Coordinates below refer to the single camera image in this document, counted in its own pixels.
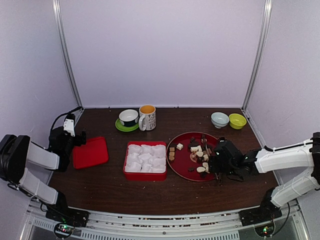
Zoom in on white square chocolate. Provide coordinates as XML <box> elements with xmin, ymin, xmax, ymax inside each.
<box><xmin>176</xmin><ymin>143</ymin><xmax>184</xmax><ymax>150</ymax></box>

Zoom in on light blue bowl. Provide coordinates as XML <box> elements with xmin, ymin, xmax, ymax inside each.
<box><xmin>210</xmin><ymin>112</ymin><xmax>230</xmax><ymax>129</ymax></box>

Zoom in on white oval chocolate lower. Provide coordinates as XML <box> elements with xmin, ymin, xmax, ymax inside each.
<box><xmin>196</xmin><ymin>166</ymin><xmax>206</xmax><ymax>173</ymax></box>

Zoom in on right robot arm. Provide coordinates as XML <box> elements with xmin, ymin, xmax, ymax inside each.
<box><xmin>208</xmin><ymin>132</ymin><xmax>320</xmax><ymax>221</ymax></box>

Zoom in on red chocolate box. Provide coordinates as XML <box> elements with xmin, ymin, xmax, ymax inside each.
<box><xmin>123</xmin><ymin>141</ymin><xmax>167</xmax><ymax>181</ymax></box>

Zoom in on white patterned mug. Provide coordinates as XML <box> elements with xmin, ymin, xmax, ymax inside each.
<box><xmin>138</xmin><ymin>105</ymin><xmax>157</xmax><ymax>131</ymax></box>

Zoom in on lime green bowl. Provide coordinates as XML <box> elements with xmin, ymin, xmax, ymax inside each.
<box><xmin>228</xmin><ymin>113</ymin><xmax>247</xmax><ymax>130</ymax></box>

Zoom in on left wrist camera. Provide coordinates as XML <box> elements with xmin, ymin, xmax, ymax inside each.
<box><xmin>63</xmin><ymin>113</ymin><xmax>76</xmax><ymax>137</ymax></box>

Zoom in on metal base rail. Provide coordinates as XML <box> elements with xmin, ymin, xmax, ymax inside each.
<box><xmin>24</xmin><ymin>206</ymin><xmax>301</xmax><ymax>240</ymax></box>

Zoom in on white and dark cup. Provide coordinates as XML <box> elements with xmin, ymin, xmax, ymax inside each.
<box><xmin>118</xmin><ymin>109</ymin><xmax>139</xmax><ymax>127</ymax></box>

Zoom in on white round chocolate centre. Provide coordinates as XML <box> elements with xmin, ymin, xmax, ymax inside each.
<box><xmin>196</xmin><ymin>151</ymin><xmax>204</xmax><ymax>158</ymax></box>

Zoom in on green saucer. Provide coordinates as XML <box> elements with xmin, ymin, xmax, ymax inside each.
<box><xmin>115</xmin><ymin>118</ymin><xmax>139</xmax><ymax>133</ymax></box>

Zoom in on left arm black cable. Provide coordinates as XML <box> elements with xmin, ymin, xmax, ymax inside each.
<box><xmin>49</xmin><ymin>106</ymin><xmax>83</xmax><ymax>133</ymax></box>

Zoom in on white paper liner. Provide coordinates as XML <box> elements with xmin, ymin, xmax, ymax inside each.
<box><xmin>124</xmin><ymin>143</ymin><xmax>166</xmax><ymax>174</ymax></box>

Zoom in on metal tongs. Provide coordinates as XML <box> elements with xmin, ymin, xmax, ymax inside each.
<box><xmin>201</xmin><ymin>134</ymin><xmax>222</xmax><ymax>187</ymax></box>

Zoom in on tan square chocolate lower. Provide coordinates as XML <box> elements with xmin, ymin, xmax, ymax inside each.
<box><xmin>168</xmin><ymin>151</ymin><xmax>175</xmax><ymax>162</ymax></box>

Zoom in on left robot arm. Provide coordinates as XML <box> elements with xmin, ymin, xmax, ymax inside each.
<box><xmin>0</xmin><ymin>127</ymin><xmax>87</xmax><ymax>222</ymax></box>

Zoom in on round red tray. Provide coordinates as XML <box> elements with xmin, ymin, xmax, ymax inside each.
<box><xmin>166</xmin><ymin>131</ymin><xmax>218</xmax><ymax>182</ymax></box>

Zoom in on red box lid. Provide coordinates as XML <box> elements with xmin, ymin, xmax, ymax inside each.
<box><xmin>72</xmin><ymin>136</ymin><xmax>109</xmax><ymax>170</ymax></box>

